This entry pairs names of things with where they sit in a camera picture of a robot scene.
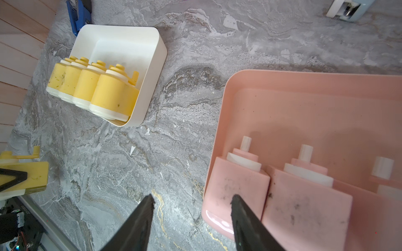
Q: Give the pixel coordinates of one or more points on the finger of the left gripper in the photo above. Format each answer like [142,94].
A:
[18,176]

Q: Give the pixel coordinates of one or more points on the white storage tray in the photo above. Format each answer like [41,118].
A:
[138,49]

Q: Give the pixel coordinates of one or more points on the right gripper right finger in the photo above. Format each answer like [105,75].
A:
[249,232]

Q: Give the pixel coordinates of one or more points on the pink pencil sharpener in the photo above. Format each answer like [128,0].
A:
[237,173]
[303,211]
[376,217]

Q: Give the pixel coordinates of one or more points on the yellow pencil sharpener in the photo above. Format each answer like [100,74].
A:
[57,75]
[115,95]
[72,74]
[37,179]
[87,84]

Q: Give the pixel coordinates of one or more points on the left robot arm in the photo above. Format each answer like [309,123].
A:
[20,230]

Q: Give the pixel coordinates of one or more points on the pink storage tray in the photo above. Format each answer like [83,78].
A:
[348,119]

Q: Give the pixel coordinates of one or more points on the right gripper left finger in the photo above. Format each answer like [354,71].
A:
[135,232]

